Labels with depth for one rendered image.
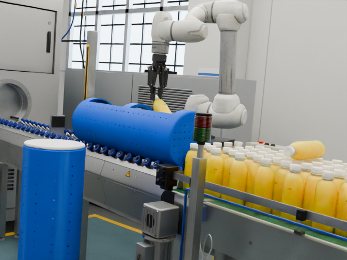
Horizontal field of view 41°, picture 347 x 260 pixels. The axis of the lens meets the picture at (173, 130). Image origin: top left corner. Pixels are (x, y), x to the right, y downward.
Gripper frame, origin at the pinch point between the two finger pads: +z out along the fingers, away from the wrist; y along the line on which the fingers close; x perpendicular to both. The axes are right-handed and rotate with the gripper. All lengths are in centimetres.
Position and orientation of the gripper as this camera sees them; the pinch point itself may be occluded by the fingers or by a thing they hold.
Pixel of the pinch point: (156, 94)
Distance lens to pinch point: 237.2
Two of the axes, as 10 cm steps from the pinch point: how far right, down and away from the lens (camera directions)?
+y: -7.4, 0.0, -6.7
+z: -0.8, 9.9, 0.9
